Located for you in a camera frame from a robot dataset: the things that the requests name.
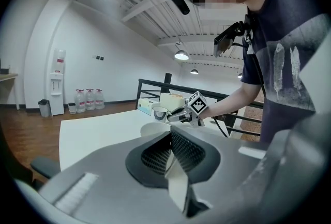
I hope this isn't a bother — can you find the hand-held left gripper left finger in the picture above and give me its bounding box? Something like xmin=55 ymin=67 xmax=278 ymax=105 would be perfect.
xmin=14 ymin=130 xmax=188 ymax=224

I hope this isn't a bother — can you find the cream plastic storage basket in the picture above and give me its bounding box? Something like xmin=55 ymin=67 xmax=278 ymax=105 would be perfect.
xmin=159 ymin=93 xmax=189 ymax=111

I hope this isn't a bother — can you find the person's right forearm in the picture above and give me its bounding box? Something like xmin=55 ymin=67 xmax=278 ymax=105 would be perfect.
xmin=204 ymin=80 xmax=262 ymax=120

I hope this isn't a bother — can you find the black metal railing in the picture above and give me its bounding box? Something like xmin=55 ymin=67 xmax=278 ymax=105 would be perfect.
xmin=136 ymin=72 xmax=264 ymax=138

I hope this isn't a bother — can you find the grey trash bin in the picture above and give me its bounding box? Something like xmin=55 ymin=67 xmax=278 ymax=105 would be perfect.
xmin=38 ymin=99 xmax=51 ymax=117

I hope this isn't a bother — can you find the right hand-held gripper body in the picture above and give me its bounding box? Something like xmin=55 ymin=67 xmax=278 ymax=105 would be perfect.
xmin=180 ymin=91 xmax=209 ymax=128

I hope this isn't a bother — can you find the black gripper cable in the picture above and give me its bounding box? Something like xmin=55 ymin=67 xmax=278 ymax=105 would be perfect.
xmin=212 ymin=114 xmax=231 ymax=138

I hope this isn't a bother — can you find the white cup with black rim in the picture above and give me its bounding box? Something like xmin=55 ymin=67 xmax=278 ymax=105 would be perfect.
xmin=151 ymin=106 xmax=173 ymax=123

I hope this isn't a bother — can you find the black monitor cable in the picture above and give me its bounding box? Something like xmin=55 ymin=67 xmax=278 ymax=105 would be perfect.
xmin=248 ymin=44 xmax=267 ymax=99

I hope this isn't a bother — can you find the pale tissue box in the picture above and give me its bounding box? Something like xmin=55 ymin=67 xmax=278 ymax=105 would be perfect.
xmin=138 ymin=98 xmax=161 ymax=116

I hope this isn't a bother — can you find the clear water jug red label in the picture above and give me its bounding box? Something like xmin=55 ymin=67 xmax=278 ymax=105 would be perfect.
xmin=85 ymin=88 xmax=96 ymax=111
xmin=94 ymin=88 xmax=106 ymax=110
xmin=74 ymin=88 xmax=86 ymax=114

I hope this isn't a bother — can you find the wooden side counter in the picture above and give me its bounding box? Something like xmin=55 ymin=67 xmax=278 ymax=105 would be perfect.
xmin=0 ymin=72 xmax=20 ymax=110

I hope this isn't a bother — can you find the black chest monitor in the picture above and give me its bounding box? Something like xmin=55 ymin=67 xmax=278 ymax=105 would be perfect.
xmin=214 ymin=22 xmax=245 ymax=58

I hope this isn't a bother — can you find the dark feather print t-shirt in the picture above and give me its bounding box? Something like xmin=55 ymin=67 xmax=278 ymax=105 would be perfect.
xmin=240 ymin=0 xmax=331 ymax=143

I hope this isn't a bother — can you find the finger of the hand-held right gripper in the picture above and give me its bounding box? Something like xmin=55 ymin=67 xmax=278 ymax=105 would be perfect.
xmin=168 ymin=114 xmax=187 ymax=123
xmin=169 ymin=106 xmax=189 ymax=116

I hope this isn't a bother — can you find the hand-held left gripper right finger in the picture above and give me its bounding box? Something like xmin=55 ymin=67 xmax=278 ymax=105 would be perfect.
xmin=171 ymin=126 xmax=272 ymax=219

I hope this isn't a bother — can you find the black office chair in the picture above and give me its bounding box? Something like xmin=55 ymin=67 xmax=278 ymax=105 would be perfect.
xmin=0 ymin=124 xmax=61 ymax=192

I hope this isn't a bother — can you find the white water dispenser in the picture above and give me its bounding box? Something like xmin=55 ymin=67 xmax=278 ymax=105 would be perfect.
xmin=50 ymin=48 xmax=66 ymax=116

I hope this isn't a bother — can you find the black chest mount rig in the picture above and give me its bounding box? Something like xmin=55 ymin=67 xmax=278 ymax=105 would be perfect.
xmin=234 ymin=14 xmax=257 ymax=45

